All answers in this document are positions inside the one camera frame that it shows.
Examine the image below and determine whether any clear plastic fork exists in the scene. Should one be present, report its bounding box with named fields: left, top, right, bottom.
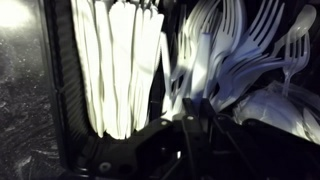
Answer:
left=281, top=32, right=312, bottom=98

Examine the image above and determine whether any clear bag of plastic cutlery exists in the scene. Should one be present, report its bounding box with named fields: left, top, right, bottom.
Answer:
left=231, top=83, right=320, bottom=146

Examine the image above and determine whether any clear plastic spoon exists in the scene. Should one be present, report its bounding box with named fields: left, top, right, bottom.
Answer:
left=270, top=3, right=318, bottom=58

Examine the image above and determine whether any black plastic cutlery tray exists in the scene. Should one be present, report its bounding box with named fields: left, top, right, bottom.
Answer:
left=39, top=0, right=320, bottom=180

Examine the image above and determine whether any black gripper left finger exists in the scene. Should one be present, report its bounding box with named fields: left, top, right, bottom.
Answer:
left=89, top=98, right=198, bottom=175

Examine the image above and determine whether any white plastic knife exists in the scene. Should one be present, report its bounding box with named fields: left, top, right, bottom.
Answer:
left=130, top=7, right=152, bottom=132
left=109, top=0, right=138, bottom=140
left=94, top=0, right=117, bottom=138
left=70, top=0, right=101, bottom=136
left=142, top=12, right=166, bottom=130

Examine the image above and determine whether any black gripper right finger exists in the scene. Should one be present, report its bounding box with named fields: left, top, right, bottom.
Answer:
left=199, top=98, right=255, bottom=162

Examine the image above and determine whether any white plastic fork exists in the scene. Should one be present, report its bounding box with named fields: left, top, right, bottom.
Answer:
left=189, top=31, right=213, bottom=101
left=213, top=54, right=289, bottom=112
left=178, top=0, right=216, bottom=73
left=208, top=0, right=248, bottom=103
left=159, top=31, right=188, bottom=121
left=229, top=0, right=287, bottom=98

